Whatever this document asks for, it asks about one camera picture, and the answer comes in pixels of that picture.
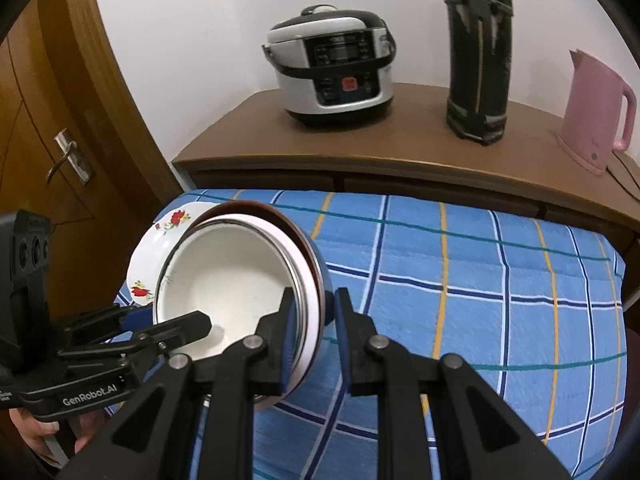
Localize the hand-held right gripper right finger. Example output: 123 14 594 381
334 287 572 480

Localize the white plate with red flowers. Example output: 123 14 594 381
125 202 216 307

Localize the white and black rice cooker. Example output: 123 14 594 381
262 4 398 128

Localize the silver door handle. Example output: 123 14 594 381
46 129 96 185

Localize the black thermos flask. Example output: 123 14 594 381
440 0 516 147

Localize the pink plastic bowl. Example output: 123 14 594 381
197 209 325 407

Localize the small white printed bowl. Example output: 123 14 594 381
152 215 303 368

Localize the brown wooden cabinet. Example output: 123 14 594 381
172 82 640 261

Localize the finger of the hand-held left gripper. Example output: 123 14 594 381
59 305 153 346
57 310 213 368

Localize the black kettle cord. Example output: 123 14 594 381
605 152 640 196

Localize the brown wooden door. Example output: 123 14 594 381
0 0 187 321

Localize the pink electric kettle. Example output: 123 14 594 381
556 49 637 176

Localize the person's left hand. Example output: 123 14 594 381
9 402 107 467

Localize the blue checked tablecloth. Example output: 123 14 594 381
115 189 628 480

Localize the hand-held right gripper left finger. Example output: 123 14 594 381
65 287 302 480

